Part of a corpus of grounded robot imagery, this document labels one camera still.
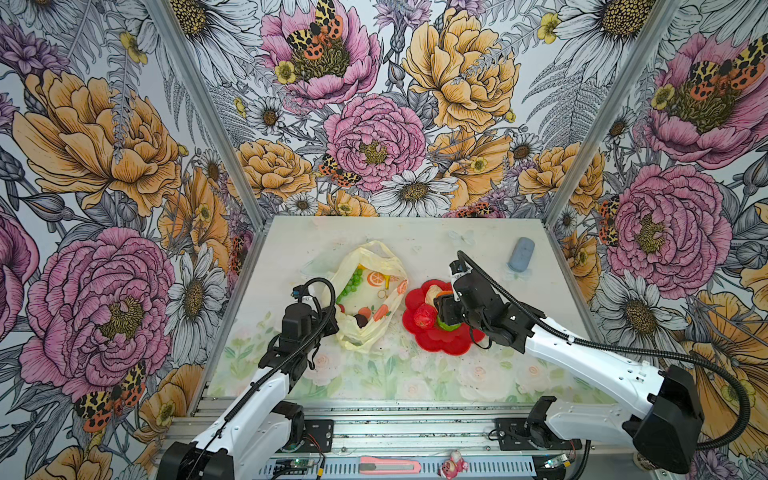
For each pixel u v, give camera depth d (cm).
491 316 58
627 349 44
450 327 89
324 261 111
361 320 91
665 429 38
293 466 71
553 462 72
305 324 67
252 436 50
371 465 70
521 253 110
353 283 100
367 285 103
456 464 69
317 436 73
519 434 73
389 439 76
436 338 90
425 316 89
